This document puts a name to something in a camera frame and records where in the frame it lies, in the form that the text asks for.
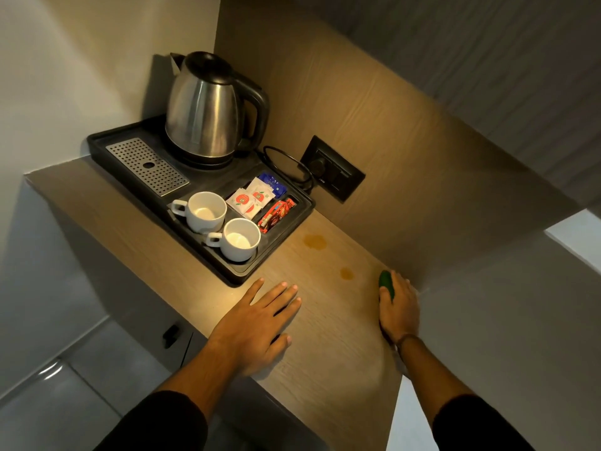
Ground stainless steel electric kettle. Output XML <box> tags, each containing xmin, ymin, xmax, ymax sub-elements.
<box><xmin>165</xmin><ymin>51</ymin><xmax>271</xmax><ymax>161</ymax></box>

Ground black plastic tray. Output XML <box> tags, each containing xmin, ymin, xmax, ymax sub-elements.
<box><xmin>86</xmin><ymin>114</ymin><xmax>316</xmax><ymax>286</ymax></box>

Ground black power cable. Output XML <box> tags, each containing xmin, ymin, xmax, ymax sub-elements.
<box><xmin>256</xmin><ymin>145</ymin><xmax>316</xmax><ymax>193</ymax></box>

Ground grey cabinet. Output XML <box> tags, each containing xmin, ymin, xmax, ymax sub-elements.
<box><xmin>47</xmin><ymin>202</ymin><xmax>331</xmax><ymax>451</ymax></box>

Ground blue sachet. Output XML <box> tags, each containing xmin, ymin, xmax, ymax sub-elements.
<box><xmin>258</xmin><ymin>172</ymin><xmax>288</xmax><ymax>199</ymax></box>

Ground perforated metal drip grate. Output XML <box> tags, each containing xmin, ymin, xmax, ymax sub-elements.
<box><xmin>105</xmin><ymin>138</ymin><xmax>190</xmax><ymax>198</ymax></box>

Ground black long-sleeved shirt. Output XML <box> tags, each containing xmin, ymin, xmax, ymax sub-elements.
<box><xmin>94</xmin><ymin>391</ymin><xmax>537</xmax><ymax>451</ymax></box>

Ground person's right hand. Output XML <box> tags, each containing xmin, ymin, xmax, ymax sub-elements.
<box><xmin>378</xmin><ymin>270</ymin><xmax>421</xmax><ymax>345</ymax></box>

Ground person's left forearm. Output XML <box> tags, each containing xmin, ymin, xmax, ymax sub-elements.
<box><xmin>154</xmin><ymin>342</ymin><xmax>246</xmax><ymax>421</ymax></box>

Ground person's right forearm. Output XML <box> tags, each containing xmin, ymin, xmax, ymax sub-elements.
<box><xmin>398</xmin><ymin>337</ymin><xmax>476</xmax><ymax>425</ymax></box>

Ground person's left hand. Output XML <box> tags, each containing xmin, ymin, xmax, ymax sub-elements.
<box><xmin>207</xmin><ymin>277</ymin><xmax>302</xmax><ymax>376</ymax></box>

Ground white ceramic cup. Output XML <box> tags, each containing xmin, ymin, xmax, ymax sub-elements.
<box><xmin>207</xmin><ymin>218</ymin><xmax>262</xmax><ymax>264</ymax></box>
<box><xmin>171</xmin><ymin>191</ymin><xmax>228</xmax><ymax>235</ymax></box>

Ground black kettle base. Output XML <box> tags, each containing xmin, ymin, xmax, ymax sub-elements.
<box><xmin>175</xmin><ymin>144</ymin><xmax>241</xmax><ymax>171</ymax></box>

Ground black wall socket plate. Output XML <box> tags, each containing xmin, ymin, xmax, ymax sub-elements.
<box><xmin>299</xmin><ymin>134</ymin><xmax>366</xmax><ymax>204</ymax></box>

